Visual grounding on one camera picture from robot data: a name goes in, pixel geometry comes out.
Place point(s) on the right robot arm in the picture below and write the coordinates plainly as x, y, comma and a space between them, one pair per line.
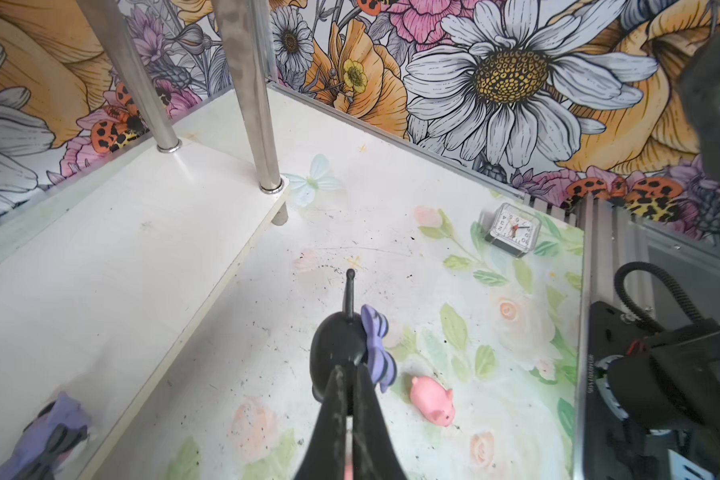
675, 382

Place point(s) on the black purple kuromi toy back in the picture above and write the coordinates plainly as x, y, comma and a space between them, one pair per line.
348, 337

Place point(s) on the black purple kuromi toy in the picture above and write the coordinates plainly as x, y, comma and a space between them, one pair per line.
348, 337
60, 429

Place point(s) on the small white clock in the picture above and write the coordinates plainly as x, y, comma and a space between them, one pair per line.
514, 230

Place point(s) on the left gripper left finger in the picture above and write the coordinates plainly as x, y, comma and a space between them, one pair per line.
326, 453

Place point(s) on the aluminium front rail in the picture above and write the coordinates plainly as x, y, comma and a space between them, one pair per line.
605, 445

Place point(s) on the pink pig toy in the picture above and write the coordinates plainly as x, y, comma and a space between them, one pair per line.
432, 400

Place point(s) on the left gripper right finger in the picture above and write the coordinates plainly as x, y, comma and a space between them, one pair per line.
373, 454

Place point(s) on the black purple kuromi toy front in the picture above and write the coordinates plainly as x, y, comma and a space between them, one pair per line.
60, 429

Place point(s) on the white two-tier shelf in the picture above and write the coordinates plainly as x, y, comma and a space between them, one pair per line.
99, 301

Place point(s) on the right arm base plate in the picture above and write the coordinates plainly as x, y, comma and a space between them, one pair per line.
690, 454

